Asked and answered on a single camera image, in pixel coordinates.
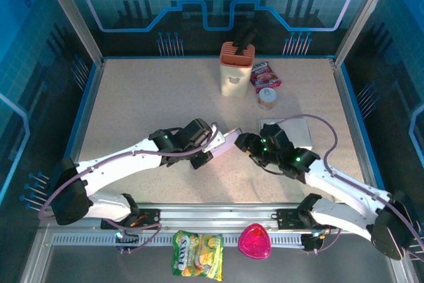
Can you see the lavender white paper box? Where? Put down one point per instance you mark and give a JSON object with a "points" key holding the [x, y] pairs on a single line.
{"points": [[227, 145]]}

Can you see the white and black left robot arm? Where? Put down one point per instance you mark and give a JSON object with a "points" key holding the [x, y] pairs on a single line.
{"points": [[126, 163]]}

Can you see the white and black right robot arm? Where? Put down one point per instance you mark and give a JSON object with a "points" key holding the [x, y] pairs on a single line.
{"points": [[344, 187]]}

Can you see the pink plastic heart box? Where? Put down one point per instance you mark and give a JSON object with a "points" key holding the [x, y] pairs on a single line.
{"points": [[254, 241]]}

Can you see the small can white lid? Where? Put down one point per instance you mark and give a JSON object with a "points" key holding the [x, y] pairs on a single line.
{"points": [[267, 99]]}

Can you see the beige knife block orange top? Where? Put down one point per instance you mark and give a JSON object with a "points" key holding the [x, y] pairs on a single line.
{"points": [[233, 81]]}

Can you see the red snack packet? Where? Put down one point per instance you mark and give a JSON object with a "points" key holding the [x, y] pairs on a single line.
{"points": [[263, 77]]}

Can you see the black right controller board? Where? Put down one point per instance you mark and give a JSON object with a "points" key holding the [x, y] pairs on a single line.
{"points": [[309, 241]]}

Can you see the black controller board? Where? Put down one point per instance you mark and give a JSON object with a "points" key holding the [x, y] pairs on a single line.
{"points": [[127, 241], [309, 241]]}

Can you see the yellow candy bag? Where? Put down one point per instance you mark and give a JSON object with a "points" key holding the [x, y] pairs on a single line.
{"points": [[198, 254]]}

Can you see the black left controller board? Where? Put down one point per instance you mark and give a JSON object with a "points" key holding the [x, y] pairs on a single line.
{"points": [[127, 241]]}

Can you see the aluminium mounting rail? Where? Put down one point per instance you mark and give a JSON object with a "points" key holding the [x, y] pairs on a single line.
{"points": [[215, 218]]}

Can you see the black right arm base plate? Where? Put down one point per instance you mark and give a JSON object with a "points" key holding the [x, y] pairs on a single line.
{"points": [[286, 220]]}

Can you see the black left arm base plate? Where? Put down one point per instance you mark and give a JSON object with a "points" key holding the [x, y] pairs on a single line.
{"points": [[152, 218]]}

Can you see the aluminium right frame post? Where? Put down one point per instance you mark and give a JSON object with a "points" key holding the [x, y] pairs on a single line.
{"points": [[364, 14]]}

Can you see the aluminium frame post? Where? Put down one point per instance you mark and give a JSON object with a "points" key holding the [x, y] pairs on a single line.
{"points": [[71, 14], [364, 14]]}

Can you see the aluminium left frame post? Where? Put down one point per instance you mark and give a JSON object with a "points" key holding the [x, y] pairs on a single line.
{"points": [[71, 14]]}

